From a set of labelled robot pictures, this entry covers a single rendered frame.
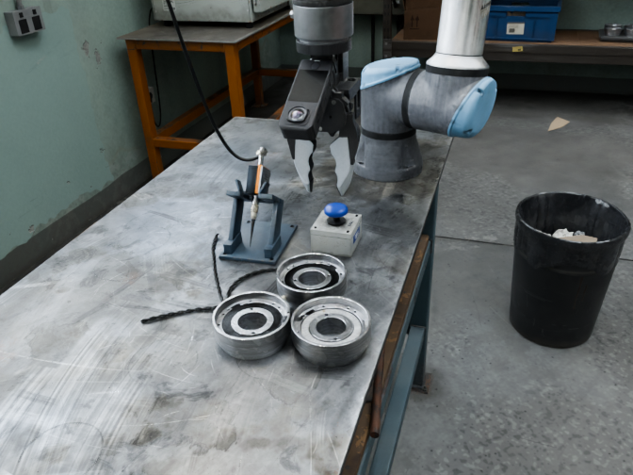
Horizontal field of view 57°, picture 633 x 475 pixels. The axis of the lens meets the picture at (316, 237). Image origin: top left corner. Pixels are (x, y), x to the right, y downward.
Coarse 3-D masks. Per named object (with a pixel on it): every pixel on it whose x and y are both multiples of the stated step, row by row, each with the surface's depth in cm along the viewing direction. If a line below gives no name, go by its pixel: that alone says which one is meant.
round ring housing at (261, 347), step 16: (224, 304) 80; (288, 304) 79; (240, 320) 80; (256, 320) 81; (272, 320) 78; (288, 320) 77; (224, 336) 74; (272, 336) 74; (240, 352) 75; (256, 352) 74; (272, 352) 76
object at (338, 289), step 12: (288, 264) 89; (300, 264) 90; (336, 264) 89; (276, 276) 85; (300, 276) 88; (312, 276) 89; (324, 276) 87; (288, 288) 83; (312, 288) 84; (324, 288) 82; (336, 288) 83; (288, 300) 84; (300, 300) 82
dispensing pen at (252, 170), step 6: (264, 150) 98; (258, 162) 98; (252, 168) 96; (252, 174) 96; (252, 180) 96; (246, 186) 96; (252, 186) 96; (246, 192) 96; (252, 192) 96; (252, 198) 97; (258, 198) 97; (252, 204) 97; (258, 204) 97; (252, 210) 97; (252, 216) 97; (252, 222) 97; (252, 228) 97
